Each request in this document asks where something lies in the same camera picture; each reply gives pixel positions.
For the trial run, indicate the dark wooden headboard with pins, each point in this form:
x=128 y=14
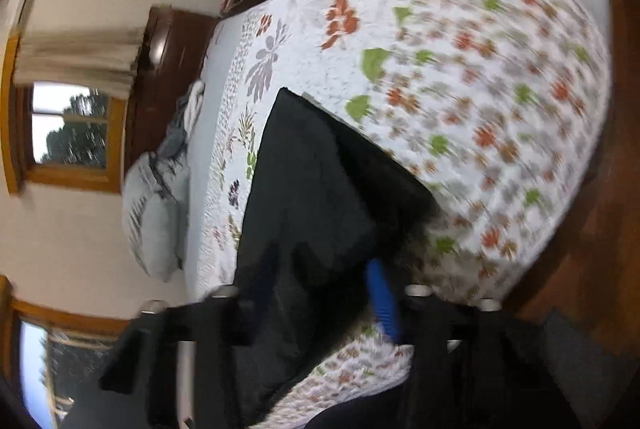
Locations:
x=170 y=49

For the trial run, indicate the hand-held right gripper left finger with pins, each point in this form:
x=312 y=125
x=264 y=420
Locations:
x=260 y=289

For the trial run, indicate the crumpled grey-blue blanket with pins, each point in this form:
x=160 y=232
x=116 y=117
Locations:
x=172 y=139

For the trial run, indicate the beige curtain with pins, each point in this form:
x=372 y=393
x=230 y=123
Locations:
x=75 y=54

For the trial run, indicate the wooden window with curtain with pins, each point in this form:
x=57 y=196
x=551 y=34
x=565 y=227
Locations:
x=75 y=134

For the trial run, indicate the thin grey pillow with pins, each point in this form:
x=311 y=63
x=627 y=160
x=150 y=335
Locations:
x=181 y=189

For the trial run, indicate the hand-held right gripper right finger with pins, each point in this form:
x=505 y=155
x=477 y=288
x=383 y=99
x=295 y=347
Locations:
x=385 y=299

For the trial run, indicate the white cloth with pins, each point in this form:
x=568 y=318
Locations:
x=196 y=104

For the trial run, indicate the floral quilt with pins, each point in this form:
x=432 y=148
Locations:
x=500 y=84

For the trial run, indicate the wooden window without curtain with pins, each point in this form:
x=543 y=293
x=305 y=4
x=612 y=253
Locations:
x=35 y=359

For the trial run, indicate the black pants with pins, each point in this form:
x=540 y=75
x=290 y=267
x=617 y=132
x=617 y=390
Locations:
x=310 y=189

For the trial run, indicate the dark grey cloth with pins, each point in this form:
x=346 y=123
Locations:
x=555 y=369

